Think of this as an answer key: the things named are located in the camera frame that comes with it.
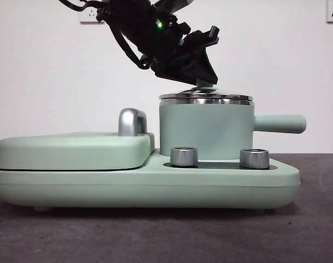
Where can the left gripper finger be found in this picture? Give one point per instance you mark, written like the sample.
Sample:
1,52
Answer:
174,74
206,67

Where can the glass pot lid green knob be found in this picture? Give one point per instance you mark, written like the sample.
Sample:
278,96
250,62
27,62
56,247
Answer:
210,96

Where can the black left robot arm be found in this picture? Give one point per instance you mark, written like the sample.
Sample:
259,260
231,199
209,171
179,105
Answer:
138,24

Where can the silver control knob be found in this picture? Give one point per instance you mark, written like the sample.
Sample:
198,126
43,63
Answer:
254,159
184,157

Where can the mint green breakfast machine base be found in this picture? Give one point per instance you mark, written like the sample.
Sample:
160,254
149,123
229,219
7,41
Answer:
155,189

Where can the mint green griddle cover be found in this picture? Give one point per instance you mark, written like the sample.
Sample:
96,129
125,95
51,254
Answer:
73,153

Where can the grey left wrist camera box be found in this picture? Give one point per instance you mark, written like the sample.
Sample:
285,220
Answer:
171,5

